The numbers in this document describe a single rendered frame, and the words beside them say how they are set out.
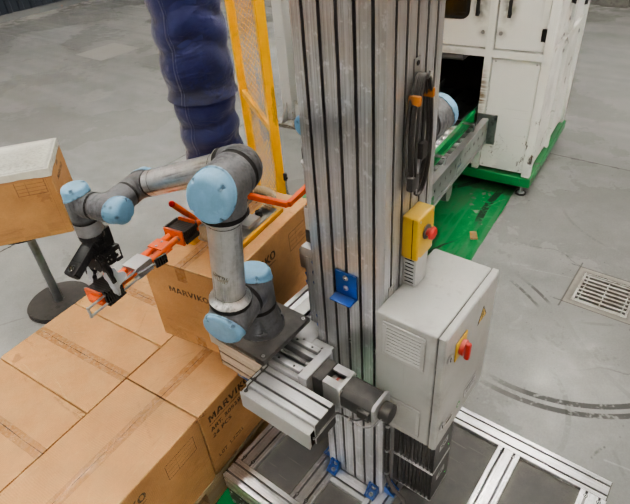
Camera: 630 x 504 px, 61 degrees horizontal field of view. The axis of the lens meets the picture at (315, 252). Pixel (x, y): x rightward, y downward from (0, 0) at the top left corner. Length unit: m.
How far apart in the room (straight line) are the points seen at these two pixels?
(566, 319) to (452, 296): 1.93
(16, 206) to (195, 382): 1.50
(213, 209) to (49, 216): 2.12
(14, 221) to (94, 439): 1.48
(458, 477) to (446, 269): 1.03
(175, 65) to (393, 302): 0.98
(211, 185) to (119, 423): 1.29
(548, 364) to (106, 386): 2.17
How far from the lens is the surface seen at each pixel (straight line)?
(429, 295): 1.49
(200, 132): 1.85
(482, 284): 1.55
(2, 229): 3.33
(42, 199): 3.20
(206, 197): 1.20
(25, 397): 2.52
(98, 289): 1.71
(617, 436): 2.91
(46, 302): 3.85
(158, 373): 2.35
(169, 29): 1.75
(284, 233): 2.10
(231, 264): 1.33
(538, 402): 2.91
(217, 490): 2.54
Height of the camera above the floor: 2.21
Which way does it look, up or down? 37 degrees down
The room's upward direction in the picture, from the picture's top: 5 degrees counter-clockwise
